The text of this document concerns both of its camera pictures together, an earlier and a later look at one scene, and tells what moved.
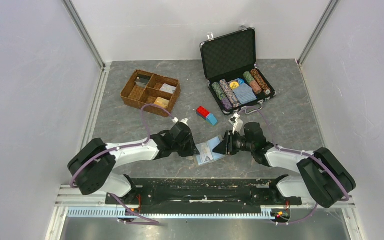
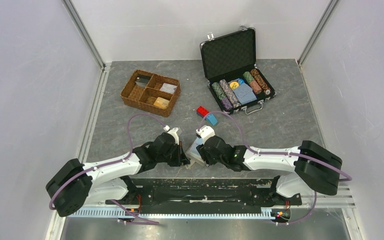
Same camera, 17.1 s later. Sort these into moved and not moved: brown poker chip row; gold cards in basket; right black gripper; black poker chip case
Moved: right black gripper
Not moved: gold cards in basket; black poker chip case; brown poker chip row
